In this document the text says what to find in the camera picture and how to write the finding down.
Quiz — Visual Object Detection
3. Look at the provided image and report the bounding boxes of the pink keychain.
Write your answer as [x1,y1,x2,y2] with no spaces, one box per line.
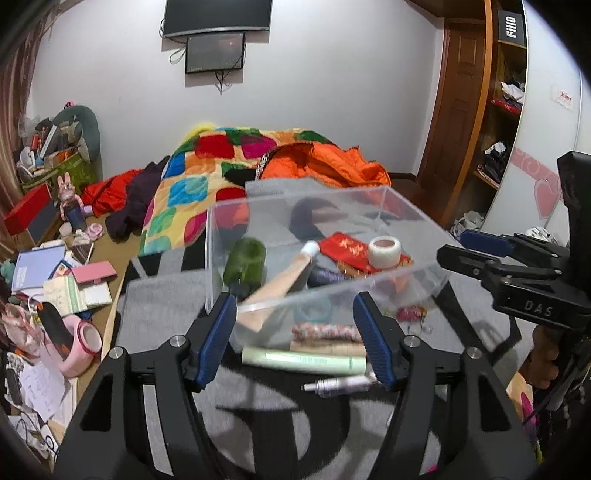
[396,305,435,337]

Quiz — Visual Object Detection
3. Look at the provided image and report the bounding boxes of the orange padded jacket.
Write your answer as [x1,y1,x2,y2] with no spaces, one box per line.
[261,142,392,190]

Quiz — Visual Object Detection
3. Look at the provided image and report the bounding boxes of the small black wall monitor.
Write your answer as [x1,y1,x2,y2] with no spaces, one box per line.
[185,31,246,75]

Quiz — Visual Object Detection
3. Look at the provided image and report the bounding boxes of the colourful patchwork quilt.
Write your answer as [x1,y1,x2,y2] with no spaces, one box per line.
[139,124,370,257]

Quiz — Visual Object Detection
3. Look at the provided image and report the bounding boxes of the brown wooden door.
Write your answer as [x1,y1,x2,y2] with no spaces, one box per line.
[418,23,488,227]

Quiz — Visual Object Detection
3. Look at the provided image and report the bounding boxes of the red clothing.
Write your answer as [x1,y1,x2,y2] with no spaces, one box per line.
[83,170,144,215]

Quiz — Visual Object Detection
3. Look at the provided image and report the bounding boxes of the white tape roll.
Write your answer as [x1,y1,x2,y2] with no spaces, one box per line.
[368,235,401,269]

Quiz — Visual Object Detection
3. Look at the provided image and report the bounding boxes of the wooden wardrobe shelf unit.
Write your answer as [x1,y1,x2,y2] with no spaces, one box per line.
[471,0,529,232]

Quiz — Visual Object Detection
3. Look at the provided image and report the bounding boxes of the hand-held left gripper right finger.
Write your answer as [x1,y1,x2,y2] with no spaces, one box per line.
[352,291,539,480]

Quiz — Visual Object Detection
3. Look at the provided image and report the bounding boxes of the beige tube with white cap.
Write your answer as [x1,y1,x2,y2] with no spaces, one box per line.
[238,240,320,333]

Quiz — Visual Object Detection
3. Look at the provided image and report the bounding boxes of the pink rabbit toy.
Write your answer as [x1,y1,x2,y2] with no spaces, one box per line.
[56,172,83,208]

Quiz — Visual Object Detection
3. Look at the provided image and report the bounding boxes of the pink patterned fabric roll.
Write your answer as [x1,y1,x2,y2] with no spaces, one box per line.
[292,322,365,343]

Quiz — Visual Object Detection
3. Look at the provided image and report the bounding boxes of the black wall television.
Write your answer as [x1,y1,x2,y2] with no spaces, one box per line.
[161,0,273,39]

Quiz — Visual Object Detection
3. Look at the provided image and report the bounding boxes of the pink flat case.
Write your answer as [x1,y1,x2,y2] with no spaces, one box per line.
[69,261,118,284]

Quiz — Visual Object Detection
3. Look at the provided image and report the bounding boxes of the pink round device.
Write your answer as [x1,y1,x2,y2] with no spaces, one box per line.
[44,314,103,379]

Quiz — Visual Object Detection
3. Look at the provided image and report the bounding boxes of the teal ring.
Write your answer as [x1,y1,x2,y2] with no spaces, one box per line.
[293,298,333,324]

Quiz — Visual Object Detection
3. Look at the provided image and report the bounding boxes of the white handwritten paper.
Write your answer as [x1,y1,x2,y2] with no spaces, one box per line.
[9,360,68,423]

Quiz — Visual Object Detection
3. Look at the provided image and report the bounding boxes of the red tea packet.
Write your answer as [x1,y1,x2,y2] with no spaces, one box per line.
[320,232,411,278]

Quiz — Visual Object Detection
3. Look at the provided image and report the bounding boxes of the green glass bottle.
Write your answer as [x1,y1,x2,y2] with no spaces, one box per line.
[222,237,267,301]

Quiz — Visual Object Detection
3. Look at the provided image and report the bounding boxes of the black box with white print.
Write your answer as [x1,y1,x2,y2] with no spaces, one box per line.
[498,9,527,49]

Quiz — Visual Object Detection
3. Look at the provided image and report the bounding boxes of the white sliding wardrobe door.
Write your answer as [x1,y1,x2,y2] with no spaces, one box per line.
[480,0,591,245]

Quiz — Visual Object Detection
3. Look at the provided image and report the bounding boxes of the black handheld device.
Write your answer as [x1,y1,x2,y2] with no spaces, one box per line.
[39,300,75,356]

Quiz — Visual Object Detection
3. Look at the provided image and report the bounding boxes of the dark blue bottle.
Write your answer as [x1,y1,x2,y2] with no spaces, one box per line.
[65,203,88,232]

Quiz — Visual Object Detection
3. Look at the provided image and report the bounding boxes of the grey black lettered blanket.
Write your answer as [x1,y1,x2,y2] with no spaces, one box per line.
[113,178,522,480]

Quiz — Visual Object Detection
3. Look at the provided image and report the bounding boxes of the dark purple clothing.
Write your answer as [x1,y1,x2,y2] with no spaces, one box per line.
[106,159,171,241]

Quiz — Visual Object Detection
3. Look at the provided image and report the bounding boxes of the light blue notebook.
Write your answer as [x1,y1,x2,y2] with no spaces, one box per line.
[11,244,68,291]

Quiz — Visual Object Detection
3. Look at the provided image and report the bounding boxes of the light green tube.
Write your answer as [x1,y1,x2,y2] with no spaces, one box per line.
[241,347,368,376]

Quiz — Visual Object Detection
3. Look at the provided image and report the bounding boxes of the green patterned box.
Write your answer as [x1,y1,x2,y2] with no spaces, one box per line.
[22,154,100,195]

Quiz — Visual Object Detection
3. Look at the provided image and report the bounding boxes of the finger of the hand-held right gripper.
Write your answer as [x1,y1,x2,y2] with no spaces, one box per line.
[436,244,555,289]
[459,229,571,261]

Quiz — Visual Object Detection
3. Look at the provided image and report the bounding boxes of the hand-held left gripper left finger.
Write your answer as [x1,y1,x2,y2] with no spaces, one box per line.
[53,292,238,480]

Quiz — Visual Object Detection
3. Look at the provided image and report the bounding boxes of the slim silver white vial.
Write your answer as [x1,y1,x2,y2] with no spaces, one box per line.
[302,374,379,394]

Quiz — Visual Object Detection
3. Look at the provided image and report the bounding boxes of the clear plastic storage box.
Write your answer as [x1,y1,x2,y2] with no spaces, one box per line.
[204,185,455,352]

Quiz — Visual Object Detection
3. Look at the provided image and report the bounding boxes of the green white booklet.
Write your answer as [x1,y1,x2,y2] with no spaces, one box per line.
[44,274,88,317]

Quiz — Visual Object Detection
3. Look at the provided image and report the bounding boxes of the black white folded clothes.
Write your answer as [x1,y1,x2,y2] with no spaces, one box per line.
[478,142,509,183]

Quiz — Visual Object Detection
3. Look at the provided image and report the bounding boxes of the person's right hand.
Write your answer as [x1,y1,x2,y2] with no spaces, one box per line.
[526,325,563,393]

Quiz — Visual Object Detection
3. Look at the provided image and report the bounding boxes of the white handbag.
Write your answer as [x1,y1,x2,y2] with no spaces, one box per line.
[450,211,483,236]

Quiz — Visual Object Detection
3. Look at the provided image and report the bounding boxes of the small pink white shoes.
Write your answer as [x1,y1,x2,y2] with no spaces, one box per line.
[74,223,105,245]

